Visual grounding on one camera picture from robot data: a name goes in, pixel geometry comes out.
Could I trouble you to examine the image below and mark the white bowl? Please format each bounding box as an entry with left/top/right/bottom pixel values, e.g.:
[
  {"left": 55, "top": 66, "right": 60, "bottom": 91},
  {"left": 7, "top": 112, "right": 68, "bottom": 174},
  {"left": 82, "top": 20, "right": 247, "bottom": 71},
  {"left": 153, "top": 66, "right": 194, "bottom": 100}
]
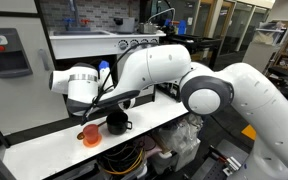
[{"left": 117, "top": 97, "right": 137, "bottom": 111}]

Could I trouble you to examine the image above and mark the silver toy pot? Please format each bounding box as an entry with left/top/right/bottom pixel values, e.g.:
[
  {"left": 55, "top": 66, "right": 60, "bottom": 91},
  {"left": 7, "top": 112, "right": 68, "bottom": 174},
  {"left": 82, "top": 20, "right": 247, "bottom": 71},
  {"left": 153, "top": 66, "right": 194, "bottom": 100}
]
[{"left": 112, "top": 16, "right": 136, "bottom": 35}]

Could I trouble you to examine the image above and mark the black mug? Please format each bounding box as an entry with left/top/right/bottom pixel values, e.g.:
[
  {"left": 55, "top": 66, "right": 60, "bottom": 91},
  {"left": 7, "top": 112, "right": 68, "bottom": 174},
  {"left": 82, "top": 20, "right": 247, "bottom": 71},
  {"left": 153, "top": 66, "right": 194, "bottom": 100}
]
[{"left": 105, "top": 110, "right": 134, "bottom": 136}]

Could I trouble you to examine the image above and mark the clear plastic bag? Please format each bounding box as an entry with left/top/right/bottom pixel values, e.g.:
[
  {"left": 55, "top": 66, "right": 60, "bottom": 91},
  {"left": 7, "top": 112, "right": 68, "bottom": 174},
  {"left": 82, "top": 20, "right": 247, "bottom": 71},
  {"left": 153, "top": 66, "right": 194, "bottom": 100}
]
[{"left": 156, "top": 113, "right": 205, "bottom": 155}]

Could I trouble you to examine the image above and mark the pink plastic item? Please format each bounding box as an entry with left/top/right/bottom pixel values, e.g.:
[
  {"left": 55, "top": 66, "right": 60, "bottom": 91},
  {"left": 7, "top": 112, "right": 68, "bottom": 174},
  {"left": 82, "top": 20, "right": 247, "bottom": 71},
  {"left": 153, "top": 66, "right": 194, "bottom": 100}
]
[{"left": 139, "top": 134, "right": 164, "bottom": 160}]

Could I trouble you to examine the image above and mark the orange saucer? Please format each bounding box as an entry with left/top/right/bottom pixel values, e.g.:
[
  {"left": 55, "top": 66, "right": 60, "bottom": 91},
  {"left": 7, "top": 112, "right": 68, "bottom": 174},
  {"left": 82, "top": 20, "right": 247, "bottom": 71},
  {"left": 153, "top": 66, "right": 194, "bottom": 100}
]
[{"left": 82, "top": 133, "right": 104, "bottom": 149}]

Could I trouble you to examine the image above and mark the translucent orange cup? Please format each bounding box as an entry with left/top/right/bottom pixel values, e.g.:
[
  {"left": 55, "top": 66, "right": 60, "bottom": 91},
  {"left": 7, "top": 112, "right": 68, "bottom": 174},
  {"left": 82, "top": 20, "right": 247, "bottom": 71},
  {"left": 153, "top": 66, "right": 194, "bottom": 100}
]
[{"left": 82, "top": 123, "right": 100, "bottom": 145}]

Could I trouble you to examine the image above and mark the white storage container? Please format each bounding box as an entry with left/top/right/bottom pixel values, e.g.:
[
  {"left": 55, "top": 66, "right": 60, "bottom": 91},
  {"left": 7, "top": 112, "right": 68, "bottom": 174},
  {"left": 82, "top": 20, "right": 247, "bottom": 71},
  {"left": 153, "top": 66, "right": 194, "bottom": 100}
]
[{"left": 149, "top": 138, "right": 202, "bottom": 175}]

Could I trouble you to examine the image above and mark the wooden stick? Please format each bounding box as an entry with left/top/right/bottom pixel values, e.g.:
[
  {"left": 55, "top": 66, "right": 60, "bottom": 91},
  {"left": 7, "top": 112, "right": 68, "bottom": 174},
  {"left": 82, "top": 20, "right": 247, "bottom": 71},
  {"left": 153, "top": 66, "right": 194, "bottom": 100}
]
[{"left": 76, "top": 120, "right": 108, "bottom": 141}]

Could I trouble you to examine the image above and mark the toy faucet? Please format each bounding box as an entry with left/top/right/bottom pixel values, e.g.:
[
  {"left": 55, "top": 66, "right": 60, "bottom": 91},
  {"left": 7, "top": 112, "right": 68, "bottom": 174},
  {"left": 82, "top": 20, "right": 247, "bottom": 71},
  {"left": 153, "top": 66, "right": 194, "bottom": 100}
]
[{"left": 61, "top": 0, "right": 92, "bottom": 33}]

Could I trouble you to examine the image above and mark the white toy refrigerator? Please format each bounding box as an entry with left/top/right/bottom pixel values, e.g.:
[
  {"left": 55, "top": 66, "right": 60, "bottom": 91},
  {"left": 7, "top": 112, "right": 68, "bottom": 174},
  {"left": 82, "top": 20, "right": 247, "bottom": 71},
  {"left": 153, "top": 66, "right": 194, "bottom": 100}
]
[{"left": 0, "top": 0, "right": 70, "bottom": 138}]

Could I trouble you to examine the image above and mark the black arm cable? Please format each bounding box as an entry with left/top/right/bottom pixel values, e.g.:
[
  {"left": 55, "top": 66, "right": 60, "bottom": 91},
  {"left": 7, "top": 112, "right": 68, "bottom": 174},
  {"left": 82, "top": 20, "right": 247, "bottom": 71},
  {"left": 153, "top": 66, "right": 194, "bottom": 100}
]
[{"left": 80, "top": 42, "right": 153, "bottom": 127}]

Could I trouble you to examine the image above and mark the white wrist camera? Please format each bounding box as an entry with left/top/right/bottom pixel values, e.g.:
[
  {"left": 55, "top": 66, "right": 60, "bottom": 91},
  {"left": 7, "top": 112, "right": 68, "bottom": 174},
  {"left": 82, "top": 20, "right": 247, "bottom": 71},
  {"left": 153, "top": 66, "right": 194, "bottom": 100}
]
[{"left": 97, "top": 59, "right": 112, "bottom": 92}]

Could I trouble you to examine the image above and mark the metal basket with handle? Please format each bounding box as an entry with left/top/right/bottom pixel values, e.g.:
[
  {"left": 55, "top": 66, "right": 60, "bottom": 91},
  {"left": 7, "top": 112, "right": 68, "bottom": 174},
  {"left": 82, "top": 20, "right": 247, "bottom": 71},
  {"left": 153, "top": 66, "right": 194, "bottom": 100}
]
[{"left": 138, "top": 7, "right": 177, "bottom": 35}]

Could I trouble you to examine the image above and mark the clear plastic cable bin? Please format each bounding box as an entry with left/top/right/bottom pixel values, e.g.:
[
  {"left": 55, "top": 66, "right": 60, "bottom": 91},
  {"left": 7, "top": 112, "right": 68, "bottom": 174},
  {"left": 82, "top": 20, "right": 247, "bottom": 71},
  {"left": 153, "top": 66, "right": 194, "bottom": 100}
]
[{"left": 96, "top": 139, "right": 149, "bottom": 178}]

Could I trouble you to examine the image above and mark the yellow cable bundle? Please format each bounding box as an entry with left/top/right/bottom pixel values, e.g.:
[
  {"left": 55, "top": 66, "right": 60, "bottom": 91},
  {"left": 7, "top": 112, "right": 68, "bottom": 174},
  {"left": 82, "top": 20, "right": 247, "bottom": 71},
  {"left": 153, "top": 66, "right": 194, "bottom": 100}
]
[{"left": 102, "top": 146, "right": 146, "bottom": 176}]

